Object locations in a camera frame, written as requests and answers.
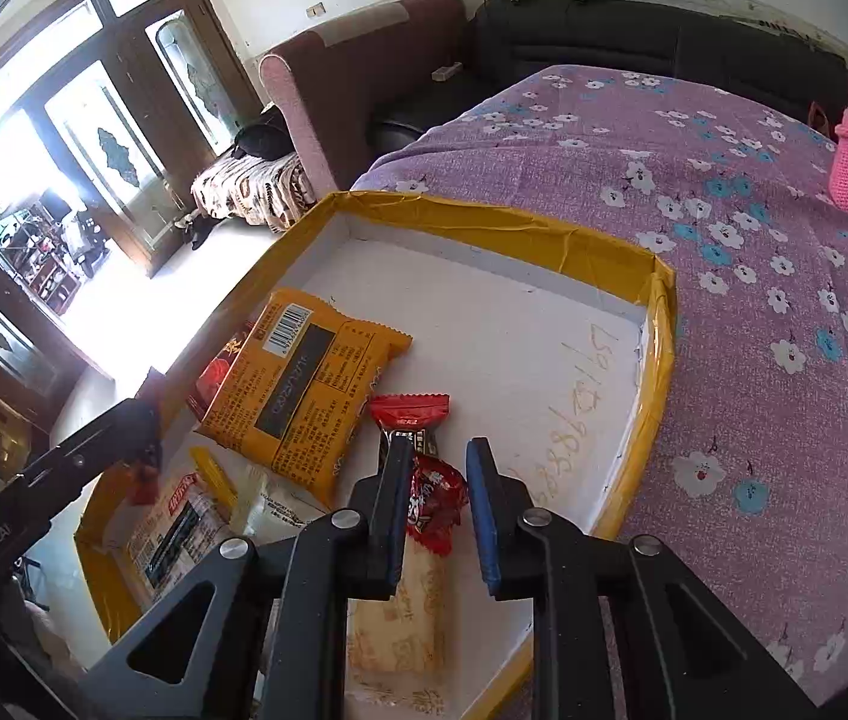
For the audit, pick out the beige long snack packet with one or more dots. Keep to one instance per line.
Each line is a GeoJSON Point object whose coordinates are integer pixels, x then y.
{"type": "Point", "coordinates": [401, 637]}

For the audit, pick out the white remote control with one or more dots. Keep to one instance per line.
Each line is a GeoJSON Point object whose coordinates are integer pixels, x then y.
{"type": "Point", "coordinates": [446, 71]}

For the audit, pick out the clear cracker packet yellow ends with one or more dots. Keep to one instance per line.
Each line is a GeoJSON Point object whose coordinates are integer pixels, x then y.
{"type": "Point", "coordinates": [168, 532]}

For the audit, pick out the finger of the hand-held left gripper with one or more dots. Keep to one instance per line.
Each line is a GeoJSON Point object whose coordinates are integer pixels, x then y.
{"type": "Point", "coordinates": [101, 439]}

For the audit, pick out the black bag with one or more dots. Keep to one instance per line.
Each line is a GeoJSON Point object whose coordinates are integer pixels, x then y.
{"type": "Point", "coordinates": [262, 141]}

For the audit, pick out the long red candy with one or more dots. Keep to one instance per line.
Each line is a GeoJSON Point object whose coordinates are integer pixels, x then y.
{"type": "Point", "coordinates": [435, 502]}

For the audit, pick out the black candy with red ends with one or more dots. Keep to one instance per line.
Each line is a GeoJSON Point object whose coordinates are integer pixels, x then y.
{"type": "Point", "coordinates": [409, 412]}

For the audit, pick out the cluttered shelf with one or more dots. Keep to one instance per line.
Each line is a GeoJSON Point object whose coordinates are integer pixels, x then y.
{"type": "Point", "coordinates": [48, 255]}

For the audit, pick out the patterned blanket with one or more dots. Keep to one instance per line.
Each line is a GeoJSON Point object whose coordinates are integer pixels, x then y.
{"type": "Point", "coordinates": [251, 191]}

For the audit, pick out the black sofa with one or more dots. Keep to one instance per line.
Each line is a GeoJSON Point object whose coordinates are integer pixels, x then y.
{"type": "Point", "coordinates": [581, 37]}

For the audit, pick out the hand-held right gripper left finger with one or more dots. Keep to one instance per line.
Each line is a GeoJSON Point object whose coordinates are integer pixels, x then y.
{"type": "Point", "coordinates": [392, 525]}

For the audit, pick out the yellow-taped cardboard box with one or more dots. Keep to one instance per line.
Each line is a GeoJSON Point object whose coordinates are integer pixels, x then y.
{"type": "Point", "coordinates": [506, 300]}

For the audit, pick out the purple floral tablecloth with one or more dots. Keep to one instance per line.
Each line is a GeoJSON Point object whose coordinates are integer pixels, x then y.
{"type": "Point", "coordinates": [731, 390]}

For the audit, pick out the pink armchair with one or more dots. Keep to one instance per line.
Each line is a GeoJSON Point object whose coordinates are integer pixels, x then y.
{"type": "Point", "coordinates": [364, 67]}

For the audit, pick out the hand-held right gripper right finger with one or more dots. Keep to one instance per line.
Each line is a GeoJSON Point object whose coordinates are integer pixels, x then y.
{"type": "Point", "coordinates": [485, 517]}

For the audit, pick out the cream small packet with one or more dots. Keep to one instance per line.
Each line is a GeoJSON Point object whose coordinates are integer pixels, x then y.
{"type": "Point", "coordinates": [281, 502]}

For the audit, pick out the red and white packet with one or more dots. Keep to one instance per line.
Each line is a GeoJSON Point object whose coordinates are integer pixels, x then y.
{"type": "Point", "coordinates": [217, 382]}

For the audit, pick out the large orange barcode packet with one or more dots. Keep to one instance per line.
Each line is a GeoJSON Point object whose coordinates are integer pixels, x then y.
{"type": "Point", "coordinates": [304, 390]}

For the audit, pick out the wooden glass door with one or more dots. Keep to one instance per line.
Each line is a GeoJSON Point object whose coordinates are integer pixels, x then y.
{"type": "Point", "coordinates": [153, 112]}

